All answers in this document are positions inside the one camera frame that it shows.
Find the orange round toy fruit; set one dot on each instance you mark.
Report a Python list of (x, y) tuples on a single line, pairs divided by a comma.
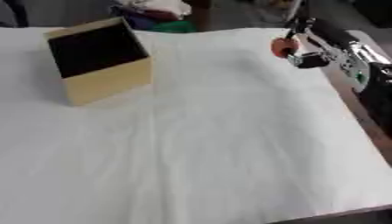
[(282, 46)]

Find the pile of coloured bags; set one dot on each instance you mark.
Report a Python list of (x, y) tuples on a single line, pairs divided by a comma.
[(153, 14)]

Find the black chair leg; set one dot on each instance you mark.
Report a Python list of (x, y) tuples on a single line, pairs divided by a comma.
[(19, 13)]

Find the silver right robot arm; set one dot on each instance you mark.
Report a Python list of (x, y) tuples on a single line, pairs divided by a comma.
[(370, 73)]

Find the tan cardboard box black inside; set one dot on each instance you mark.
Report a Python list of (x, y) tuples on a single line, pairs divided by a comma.
[(99, 59)]

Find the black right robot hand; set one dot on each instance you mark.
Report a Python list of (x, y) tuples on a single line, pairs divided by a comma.
[(326, 32)]

